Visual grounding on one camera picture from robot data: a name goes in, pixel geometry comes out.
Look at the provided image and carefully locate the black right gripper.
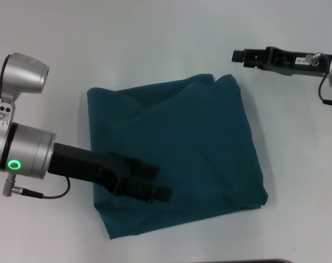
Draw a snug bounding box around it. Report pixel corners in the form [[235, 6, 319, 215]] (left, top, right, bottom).
[[231, 47, 332, 78]]

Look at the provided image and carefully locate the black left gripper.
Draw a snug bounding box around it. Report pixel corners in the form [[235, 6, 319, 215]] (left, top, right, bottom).
[[47, 142, 174, 204]]

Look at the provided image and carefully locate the teal t-shirt with cream lettering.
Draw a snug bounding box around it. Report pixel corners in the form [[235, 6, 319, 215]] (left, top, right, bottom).
[[86, 72, 270, 241]]

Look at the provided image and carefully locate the dark flat edge object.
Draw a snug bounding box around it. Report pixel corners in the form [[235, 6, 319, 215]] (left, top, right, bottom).
[[231, 259, 290, 263]]

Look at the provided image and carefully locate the grey right gripper cable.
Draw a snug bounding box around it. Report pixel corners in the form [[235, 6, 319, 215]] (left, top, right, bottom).
[[305, 52, 332, 108]]

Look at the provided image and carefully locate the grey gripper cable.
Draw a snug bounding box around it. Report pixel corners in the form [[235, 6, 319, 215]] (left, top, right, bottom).
[[2, 175, 71, 199], [305, 52, 332, 108]]

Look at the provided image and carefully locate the grey left gripper cable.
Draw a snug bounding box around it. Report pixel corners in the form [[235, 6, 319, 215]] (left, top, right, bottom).
[[2, 175, 71, 199]]

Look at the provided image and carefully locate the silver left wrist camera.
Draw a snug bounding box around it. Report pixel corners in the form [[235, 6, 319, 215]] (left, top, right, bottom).
[[0, 53, 50, 101]]

